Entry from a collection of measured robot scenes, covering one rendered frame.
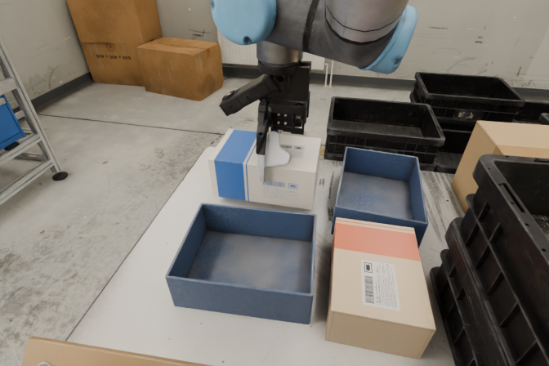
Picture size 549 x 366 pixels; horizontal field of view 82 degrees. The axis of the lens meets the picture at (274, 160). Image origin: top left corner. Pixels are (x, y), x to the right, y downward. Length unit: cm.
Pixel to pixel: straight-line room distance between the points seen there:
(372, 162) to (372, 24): 46
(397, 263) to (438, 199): 28
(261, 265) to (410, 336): 23
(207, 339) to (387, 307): 24
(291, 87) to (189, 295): 35
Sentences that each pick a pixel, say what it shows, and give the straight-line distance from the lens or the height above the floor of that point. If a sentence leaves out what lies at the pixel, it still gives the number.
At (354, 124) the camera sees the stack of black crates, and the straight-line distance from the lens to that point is 142.
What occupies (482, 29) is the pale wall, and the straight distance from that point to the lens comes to 325.
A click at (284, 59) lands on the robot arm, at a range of 50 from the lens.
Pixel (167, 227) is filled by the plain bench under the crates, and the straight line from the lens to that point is 64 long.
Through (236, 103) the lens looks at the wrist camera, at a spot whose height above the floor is 91.
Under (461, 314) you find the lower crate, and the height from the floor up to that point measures 76.
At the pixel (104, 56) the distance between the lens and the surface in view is 344.
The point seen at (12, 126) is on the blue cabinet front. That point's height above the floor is 40.
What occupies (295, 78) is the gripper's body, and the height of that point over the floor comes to 96.
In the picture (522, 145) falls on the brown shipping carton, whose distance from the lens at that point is 67.
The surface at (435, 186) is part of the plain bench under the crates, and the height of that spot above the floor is 70.
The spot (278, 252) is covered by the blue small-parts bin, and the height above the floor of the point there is 70.
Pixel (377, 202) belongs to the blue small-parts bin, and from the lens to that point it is 68.
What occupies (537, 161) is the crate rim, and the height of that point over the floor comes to 93.
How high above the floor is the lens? 114
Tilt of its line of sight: 35 degrees down
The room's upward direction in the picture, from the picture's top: straight up
